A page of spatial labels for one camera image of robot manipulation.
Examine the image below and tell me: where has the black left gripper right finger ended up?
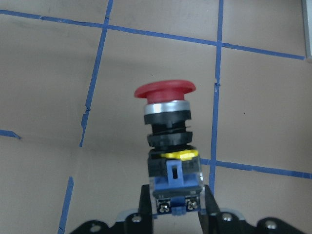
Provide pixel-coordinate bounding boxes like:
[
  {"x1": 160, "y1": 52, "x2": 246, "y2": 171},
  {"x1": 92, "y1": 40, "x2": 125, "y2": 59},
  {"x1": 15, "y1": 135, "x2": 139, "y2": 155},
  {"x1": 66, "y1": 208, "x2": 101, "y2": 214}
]
[{"x1": 198, "y1": 185, "x2": 244, "y2": 234}]

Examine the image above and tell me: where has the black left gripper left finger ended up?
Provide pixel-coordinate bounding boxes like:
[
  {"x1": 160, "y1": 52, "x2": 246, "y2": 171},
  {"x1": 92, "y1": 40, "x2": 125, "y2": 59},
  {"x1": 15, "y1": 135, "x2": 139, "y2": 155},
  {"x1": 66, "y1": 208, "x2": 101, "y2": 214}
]
[{"x1": 124, "y1": 184, "x2": 154, "y2": 234}]

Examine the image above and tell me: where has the red emergency stop button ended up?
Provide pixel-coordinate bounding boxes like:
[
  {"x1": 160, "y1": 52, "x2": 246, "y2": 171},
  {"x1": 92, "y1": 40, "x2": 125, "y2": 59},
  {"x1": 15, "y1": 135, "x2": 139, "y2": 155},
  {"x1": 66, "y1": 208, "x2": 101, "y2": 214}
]
[{"x1": 134, "y1": 80, "x2": 206, "y2": 215}]

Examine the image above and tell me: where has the aluminium profile post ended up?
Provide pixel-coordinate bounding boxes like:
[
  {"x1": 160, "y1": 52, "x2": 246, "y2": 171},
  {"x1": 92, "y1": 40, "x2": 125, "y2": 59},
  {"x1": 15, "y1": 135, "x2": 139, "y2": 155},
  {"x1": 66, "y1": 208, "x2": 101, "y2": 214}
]
[{"x1": 301, "y1": 0, "x2": 312, "y2": 63}]

